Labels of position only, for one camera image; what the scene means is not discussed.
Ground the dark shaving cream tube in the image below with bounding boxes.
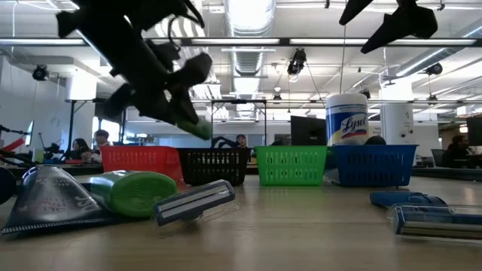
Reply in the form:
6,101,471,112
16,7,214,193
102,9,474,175
1,165,114,236

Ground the black computer monitor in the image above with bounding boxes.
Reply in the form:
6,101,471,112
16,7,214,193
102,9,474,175
466,116,482,147
290,115,327,147

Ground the black plastic basket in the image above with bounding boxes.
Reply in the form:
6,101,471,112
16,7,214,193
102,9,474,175
176,148,252,187

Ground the hanging black camera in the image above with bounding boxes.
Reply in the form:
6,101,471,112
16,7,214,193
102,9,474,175
32,64,49,82
286,48,307,76
425,62,444,76

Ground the white Lysol wipes canister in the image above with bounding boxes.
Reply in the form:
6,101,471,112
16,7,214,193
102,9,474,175
325,93,369,147

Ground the blue disposable razor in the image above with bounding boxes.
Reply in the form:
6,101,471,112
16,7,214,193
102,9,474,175
369,190,482,242

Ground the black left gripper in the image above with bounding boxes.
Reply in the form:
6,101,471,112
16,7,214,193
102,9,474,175
103,41,200,126

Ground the silver ceiling duct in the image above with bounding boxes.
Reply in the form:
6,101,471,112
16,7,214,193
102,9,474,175
224,0,278,118

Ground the green plastic basket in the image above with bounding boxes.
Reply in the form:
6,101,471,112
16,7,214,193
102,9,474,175
255,145,328,187

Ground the blue plastic basket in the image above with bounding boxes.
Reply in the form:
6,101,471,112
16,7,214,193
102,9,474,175
331,145,418,188

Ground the red plastic basket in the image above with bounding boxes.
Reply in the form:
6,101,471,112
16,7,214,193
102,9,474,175
99,145,185,181

